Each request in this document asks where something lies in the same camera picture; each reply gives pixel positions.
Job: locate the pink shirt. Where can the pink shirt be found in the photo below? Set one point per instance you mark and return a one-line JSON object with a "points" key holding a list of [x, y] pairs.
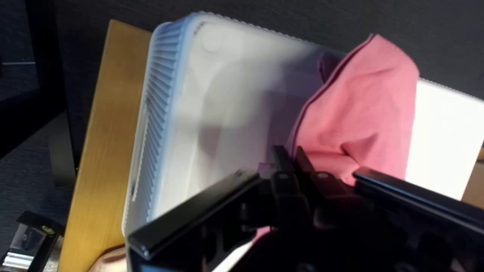
{"points": [[368, 111]]}

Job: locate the white plastic laundry basket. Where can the white plastic laundry basket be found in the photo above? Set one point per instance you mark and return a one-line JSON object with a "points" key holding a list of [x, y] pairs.
{"points": [[228, 100]]}

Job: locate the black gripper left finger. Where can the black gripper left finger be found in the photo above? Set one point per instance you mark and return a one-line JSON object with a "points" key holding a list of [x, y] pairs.
{"points": [[197, 216]]}

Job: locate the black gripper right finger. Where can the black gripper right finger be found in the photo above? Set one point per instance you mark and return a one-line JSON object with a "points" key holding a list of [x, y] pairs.
{"points": [[424, 221]]}

